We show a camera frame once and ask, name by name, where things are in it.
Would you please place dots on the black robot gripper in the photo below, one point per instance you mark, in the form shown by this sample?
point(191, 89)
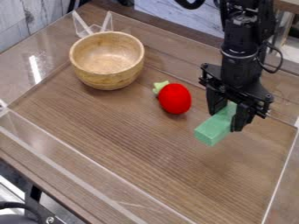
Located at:
point(252, 98)

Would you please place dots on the green rectangular stick block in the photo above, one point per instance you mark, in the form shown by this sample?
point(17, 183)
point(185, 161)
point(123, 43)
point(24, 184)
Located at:
point(215, 128)

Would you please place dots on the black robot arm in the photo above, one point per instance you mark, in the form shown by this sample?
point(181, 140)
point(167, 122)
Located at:
point(248, 23)

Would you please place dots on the light wooden bowl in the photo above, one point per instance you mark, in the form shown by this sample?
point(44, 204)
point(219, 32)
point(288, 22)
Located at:
point(107, 59)

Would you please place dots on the red plush strawberry toy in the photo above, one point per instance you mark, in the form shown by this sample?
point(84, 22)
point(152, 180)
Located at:
point(173, 97)

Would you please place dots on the metal table leg background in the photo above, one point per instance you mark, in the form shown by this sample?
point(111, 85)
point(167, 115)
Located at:
point(284, 20)

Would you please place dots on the clear acrylic tray wall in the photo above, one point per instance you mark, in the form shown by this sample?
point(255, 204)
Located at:
point(117, 159)

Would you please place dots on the black table frame leg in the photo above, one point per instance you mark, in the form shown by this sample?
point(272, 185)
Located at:
point(40, 213)

